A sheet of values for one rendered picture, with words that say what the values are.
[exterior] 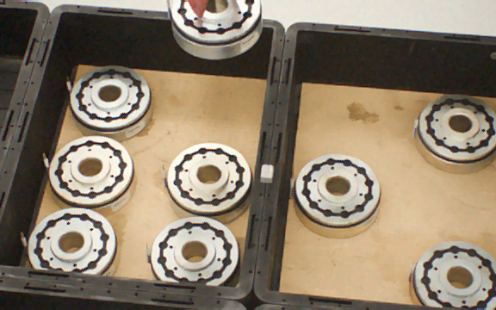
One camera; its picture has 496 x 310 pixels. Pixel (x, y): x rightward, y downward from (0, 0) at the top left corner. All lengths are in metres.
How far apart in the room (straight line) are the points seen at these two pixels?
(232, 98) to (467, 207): 0.33
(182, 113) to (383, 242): 0.32
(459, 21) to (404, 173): 0.41
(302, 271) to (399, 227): 0.13
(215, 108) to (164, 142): 0.08
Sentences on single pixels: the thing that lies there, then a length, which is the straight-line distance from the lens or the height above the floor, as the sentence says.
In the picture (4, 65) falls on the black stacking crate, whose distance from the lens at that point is 1.52.
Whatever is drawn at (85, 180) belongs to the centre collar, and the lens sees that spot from 1.33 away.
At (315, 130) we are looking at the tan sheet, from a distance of 1.40.
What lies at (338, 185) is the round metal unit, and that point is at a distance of 1.34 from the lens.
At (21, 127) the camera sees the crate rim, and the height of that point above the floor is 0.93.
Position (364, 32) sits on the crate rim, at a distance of 1.38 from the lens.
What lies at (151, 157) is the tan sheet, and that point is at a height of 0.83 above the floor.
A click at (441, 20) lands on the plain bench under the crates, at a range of 1.72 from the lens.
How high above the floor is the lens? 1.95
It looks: 54 degrees down
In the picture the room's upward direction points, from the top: 1 degrees counter-clockwise
